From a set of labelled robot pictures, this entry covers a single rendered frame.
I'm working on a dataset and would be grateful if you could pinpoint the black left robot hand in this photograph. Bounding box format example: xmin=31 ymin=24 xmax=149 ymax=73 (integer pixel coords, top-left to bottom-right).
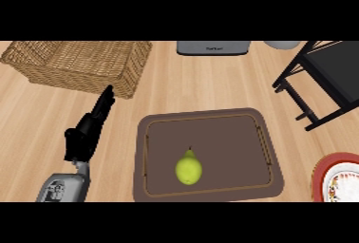
xmin=63 ymin=84 xmax=116 ymax=163

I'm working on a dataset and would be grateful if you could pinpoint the brown tray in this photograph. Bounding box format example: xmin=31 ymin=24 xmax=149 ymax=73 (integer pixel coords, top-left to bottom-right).
xmin=131 ymin=107 xmax=286 ymax=203

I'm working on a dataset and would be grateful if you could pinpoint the black tiered shelf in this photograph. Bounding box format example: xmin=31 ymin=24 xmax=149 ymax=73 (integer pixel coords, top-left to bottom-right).
xmin=271 ymin=41 xmax=359 ymax=132

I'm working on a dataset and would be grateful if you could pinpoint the wicker basket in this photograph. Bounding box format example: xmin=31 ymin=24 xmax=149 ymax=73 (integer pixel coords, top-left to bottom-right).
xmin=0 ymin=41 xmax=153 ymax=100

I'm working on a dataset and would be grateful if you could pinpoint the green pear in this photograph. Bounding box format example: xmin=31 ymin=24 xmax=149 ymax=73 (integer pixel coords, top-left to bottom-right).
xmin=174 ymin=145 xmax=203 ymax=186

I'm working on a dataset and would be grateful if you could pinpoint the grey appliance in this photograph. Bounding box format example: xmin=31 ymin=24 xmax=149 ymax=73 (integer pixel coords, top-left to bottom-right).
xmin=175 ymin=41 xmax=252 ymax=57

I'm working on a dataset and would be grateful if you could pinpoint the pale grey round object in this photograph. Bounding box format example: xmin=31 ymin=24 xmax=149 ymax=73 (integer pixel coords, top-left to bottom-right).
xmin=263 ymin=41 xmax=302 ymax=50

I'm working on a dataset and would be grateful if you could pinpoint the red round placemat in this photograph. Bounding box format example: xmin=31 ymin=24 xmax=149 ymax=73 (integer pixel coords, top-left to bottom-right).
xmin=310 ymin=152 xmax=359 ymax=203

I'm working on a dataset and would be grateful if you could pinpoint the white patterned plate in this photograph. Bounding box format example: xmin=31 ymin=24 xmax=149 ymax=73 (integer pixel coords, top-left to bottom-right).
xmin=322 ymin=163 xmax=359 ymax=203

